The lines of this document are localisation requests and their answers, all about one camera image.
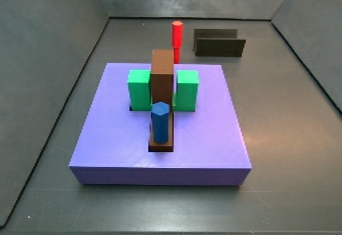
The red peg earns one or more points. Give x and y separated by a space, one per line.
176 39

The purple board block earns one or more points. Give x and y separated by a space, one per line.
111 154

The blue hexagonal peg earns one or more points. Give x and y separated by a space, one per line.
159 117

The right green block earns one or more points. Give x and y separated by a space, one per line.
186 94

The green block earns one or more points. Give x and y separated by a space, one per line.
186 94
138 83

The brown L-shaped block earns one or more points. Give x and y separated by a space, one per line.
162 93

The left green block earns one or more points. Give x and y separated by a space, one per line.
138 83

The black bracket holder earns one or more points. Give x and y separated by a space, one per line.
218 43

